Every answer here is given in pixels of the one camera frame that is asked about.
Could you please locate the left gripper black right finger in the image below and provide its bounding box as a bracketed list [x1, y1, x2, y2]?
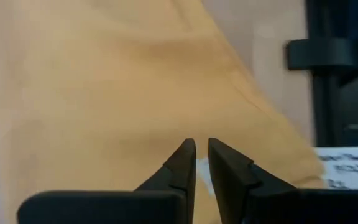
[208, 138, 358, 224]

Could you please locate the yellow waffle weave towel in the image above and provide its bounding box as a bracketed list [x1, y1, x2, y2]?
[0, 0, 326, 224]

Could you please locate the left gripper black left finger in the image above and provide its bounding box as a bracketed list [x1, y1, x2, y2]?
[17, 138, 197, 224]

